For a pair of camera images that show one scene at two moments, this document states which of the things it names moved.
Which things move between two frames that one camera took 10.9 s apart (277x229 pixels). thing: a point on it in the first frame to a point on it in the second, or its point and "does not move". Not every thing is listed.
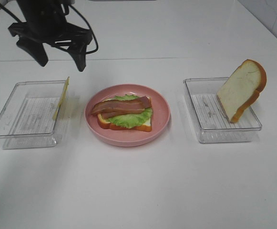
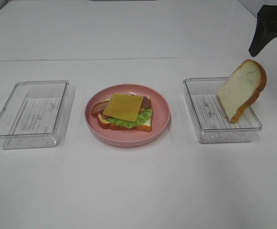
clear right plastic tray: x=211 y=123 does not move
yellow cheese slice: x=65 y=90 to x=124 y=106
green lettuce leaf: x=129 y=120 does not move
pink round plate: x=127 y=137 does not move
